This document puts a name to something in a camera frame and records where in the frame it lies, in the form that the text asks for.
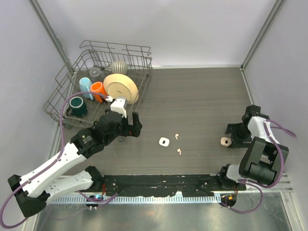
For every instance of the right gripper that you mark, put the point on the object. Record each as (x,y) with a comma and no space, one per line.
(237,142)

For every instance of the clear glass cup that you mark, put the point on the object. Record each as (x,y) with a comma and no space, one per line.
(94,72)

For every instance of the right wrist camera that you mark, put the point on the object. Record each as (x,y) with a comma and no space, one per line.
(257,125)

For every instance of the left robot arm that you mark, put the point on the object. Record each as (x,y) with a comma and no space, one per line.
(41,186)

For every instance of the light blue mug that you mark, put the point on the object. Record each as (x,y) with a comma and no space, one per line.
(85,84)

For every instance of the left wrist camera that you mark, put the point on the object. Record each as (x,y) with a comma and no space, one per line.
(118,105)

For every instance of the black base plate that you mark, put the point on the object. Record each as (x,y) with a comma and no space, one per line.
(163,185)

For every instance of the white earbud charging case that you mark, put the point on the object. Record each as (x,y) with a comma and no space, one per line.
(164,142)

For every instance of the orange mug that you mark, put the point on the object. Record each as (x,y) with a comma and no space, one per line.
(98,87)

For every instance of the grey wire dish rack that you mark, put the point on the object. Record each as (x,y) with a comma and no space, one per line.
(97,54)

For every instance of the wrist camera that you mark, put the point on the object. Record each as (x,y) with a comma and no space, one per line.
(118,105)
(257,125)

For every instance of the striped ceramic cup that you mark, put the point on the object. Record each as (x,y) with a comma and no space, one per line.
(118,67)

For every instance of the slotted cable duct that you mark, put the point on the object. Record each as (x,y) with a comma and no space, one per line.
(177,199)

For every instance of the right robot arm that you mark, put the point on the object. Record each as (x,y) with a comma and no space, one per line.
(263,161)

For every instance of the dark green mug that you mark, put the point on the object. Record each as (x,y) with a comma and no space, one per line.
(78,107)

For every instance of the beige plate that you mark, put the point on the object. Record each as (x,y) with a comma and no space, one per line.
(119,85)

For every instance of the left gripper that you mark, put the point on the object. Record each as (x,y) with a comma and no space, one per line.
(133,130)

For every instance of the pink earbud case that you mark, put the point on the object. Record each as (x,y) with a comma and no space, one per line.
(224,141)

